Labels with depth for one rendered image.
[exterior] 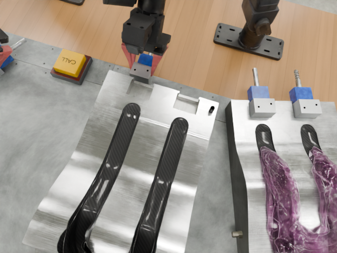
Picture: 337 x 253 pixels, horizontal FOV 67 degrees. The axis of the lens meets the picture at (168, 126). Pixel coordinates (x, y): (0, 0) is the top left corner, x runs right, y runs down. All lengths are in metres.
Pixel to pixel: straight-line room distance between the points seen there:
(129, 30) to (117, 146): 0.23
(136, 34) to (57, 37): 0.35
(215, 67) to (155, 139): 0.30
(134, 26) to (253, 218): 0.43
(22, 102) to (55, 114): 0.09
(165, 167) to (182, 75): 0.29
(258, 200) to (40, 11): 0.76
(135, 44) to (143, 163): 0.23
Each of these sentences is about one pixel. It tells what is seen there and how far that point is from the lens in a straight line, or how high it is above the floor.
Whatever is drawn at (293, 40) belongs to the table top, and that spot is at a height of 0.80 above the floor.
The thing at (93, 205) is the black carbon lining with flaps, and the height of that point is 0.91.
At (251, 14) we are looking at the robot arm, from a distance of 0.67.
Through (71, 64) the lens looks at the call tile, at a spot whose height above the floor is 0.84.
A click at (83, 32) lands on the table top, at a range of 0.80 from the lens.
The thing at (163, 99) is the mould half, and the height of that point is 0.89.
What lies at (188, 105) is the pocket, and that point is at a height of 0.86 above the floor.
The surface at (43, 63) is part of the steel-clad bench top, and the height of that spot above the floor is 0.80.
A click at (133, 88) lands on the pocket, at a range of 0.61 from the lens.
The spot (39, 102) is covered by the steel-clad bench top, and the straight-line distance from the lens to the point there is 0.72.
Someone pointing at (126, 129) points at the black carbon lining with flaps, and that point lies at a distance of 0.55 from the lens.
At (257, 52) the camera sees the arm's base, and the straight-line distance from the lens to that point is 0.79.
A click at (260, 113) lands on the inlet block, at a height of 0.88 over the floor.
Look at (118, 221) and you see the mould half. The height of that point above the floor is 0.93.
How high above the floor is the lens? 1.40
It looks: 70 degrees down
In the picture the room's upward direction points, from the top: 10 degrees clockwise
